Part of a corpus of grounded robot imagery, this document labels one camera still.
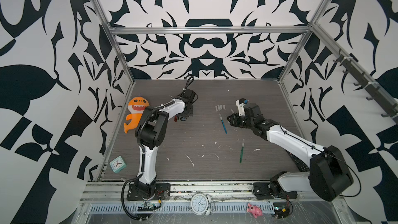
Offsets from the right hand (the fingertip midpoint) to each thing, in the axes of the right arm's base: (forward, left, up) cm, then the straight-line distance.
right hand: (226, 115), depth 86 cm
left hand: (+11, +24, -11) cm, 29 cm away
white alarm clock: (-39, +15, -8) cm, 43 cm away
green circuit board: (-42, -22, -14) cm, 49 cm away
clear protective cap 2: (+14, +1, -13) cm, 19 cm away
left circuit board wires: (-40, +38, -14) cm, 57 cm away
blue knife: (+3, 0, -14) cm, 14 cm away
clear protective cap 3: (+15, -1, -13) cm, 19 cm away
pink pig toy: (-41, -9, -10) cm, 44 cm away
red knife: (+6, +30, -12) cm, 33 cm away
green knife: (-15, -9, -13) cm, 22 cm away
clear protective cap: (+14, +2, -13) cm, 19 cm away
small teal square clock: (-22, +57, -11) cm, 62 cm away
